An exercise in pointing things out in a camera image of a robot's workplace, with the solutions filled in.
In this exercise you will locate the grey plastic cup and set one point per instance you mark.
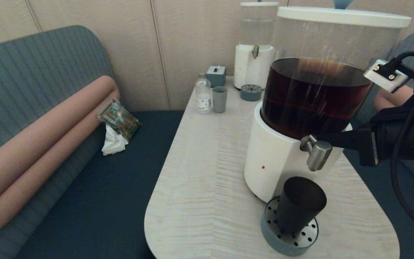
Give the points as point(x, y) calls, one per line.
point(220, 100)

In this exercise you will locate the white small dispenser lid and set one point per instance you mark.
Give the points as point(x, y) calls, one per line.
point(259, 4)

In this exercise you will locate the dark tapered cup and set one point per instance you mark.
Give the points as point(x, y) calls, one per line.
point(298, 205)

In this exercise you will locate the clear plastic bottle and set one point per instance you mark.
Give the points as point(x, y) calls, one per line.
point(203, 97)

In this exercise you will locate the green snack packet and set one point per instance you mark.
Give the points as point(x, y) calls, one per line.
point(120, 118)

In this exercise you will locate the large grey round drip tray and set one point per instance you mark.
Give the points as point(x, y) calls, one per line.
point(273, 235)

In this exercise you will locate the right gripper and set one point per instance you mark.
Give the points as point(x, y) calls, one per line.
point(404, 140)

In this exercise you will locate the white large dispenser lid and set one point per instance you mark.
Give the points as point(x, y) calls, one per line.
point(336, 16)

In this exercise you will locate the light wood table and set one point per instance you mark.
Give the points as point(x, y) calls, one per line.
point(207, 180)

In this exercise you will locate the small dispenser with clear water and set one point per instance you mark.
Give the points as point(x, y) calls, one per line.
point(246, 70)

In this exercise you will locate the grey square box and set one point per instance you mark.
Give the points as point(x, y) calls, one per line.
point(215, 76)

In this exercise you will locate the small grey round drip tray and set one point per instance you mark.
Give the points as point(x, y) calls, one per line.
point(251, 94)

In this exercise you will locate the pink bolster cushion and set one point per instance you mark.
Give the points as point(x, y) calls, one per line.
point(49, 144)
point(394, 99)

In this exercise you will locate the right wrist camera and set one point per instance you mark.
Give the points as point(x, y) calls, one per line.
point(385, 76)

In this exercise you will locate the silver small dispenser tap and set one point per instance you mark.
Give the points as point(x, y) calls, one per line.
point(255, 52)

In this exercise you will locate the silver large dispenser tap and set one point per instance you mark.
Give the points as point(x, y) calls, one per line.
point(317, 154)

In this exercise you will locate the white crumpled tissue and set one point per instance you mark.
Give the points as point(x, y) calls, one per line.
point(113, 144)

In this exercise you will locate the large dispenser with dark tea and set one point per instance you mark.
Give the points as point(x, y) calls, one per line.
point(275, 162)

